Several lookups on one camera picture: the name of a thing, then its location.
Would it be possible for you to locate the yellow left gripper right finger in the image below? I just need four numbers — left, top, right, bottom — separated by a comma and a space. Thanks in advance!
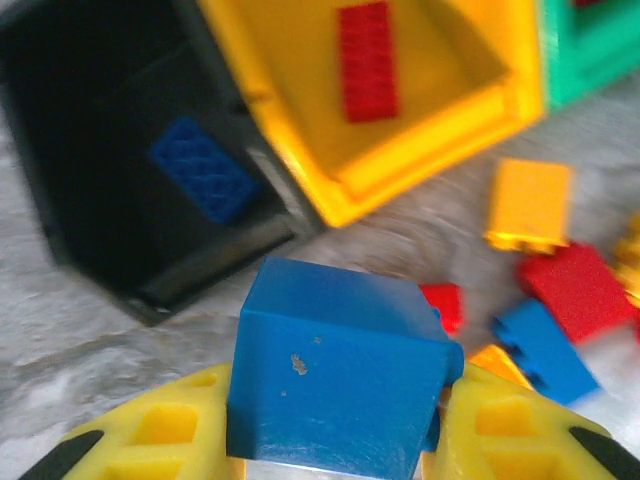
434, 362, 640, 480

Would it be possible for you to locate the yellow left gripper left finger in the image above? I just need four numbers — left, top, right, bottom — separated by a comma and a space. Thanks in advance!
19, 363, 247, 480

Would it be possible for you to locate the blue lego brick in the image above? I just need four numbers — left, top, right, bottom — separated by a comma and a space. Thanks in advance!
490, 299, 601, 406
225, 255, 465, 480

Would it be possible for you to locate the long red lego brick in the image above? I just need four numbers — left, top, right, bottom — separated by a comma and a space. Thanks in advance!
518, 242, 640, 345

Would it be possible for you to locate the yellow lego brick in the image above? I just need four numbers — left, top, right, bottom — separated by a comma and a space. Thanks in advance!
467, 344, 535, 392
482, 158, 576, 255
612, 214, 640, 307

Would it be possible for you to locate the small red lego brick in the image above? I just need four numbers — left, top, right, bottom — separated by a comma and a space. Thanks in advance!
418, 282, 466, 335

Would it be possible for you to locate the blue flat lego plate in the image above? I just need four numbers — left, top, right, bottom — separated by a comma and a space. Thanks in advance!
147, 117, 262, 226

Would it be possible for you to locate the black plastic bin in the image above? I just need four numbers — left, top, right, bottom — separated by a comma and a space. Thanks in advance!
0, 0, 326, 327

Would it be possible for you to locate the yellow plastic bin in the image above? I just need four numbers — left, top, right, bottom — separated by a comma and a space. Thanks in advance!
197, 0, 546, 229

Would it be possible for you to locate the green plastic bin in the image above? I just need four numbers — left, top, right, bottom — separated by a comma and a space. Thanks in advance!
542, 0, 640, 112

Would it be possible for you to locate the red flat lego plate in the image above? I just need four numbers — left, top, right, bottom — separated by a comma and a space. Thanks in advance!
337, 2, 401, 124

